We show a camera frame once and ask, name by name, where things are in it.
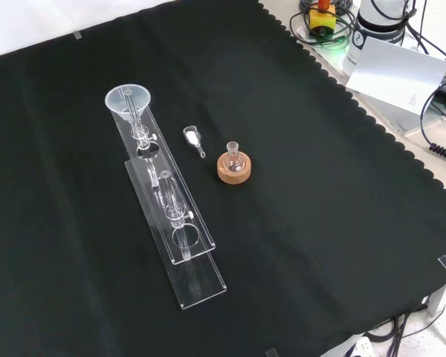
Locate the clear glass weighing funnel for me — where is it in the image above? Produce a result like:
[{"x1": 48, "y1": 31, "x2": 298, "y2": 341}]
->
[{"x1": 183, "y1": 125, "x2": 207, "y2": 159}]

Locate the clear acrylic funnel stand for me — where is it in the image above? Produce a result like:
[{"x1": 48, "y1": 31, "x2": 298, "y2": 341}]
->
[{"x1": 109, "y1": 87, "x2": 228, "y2": 312}]

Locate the translucent plastic funnel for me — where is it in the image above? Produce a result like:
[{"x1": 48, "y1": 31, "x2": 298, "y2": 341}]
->
[{"x1": 104, "y1": 83, "x2": 160, "y2": 187}]

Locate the small round-bottom glass flask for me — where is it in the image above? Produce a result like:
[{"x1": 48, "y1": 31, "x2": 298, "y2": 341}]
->
[{"x1": 224, "y1": 141, "x2": 243, "y2": 173}]

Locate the black cloth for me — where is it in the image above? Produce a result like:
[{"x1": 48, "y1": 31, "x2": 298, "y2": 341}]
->
[{"x1": 0, "y1": 0, "x2": 446, "y2": 357}]

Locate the yellow stop button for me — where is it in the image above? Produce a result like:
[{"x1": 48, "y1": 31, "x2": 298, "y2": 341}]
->
[{"x1": 308, "y1": 0, "x2": 337, "y2": 37}]

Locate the pale white board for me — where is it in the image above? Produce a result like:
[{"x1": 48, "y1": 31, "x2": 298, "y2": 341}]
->
[{"x1": 346, "y1": 36, "x2": 446, "y2": 117}]

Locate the white power strip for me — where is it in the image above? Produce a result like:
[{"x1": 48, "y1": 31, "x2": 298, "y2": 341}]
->
[{"x1": 346, "y1": 335, "x2": 373, "y2": 357}]

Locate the grey metal bench leg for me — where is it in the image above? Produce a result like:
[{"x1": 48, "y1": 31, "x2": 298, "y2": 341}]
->
[{"x1": 426, "y1": 276, "x2": 446, "y2": 318}]

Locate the cork ring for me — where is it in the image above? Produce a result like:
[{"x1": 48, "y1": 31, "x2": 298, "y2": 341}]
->
[{"x1": 216, "y1": 151, "x2": 253, "y2": 186}]

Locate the dark blue cable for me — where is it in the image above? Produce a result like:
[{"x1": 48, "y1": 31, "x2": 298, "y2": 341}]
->
[{"x1": 418, "y1": 88, "x2": 446, "y2": 164}]

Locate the black cable bundle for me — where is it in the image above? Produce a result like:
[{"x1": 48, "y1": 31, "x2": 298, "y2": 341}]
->
[{"x1": 363, "y1": 311, "x2": 434, "y2": 357}]

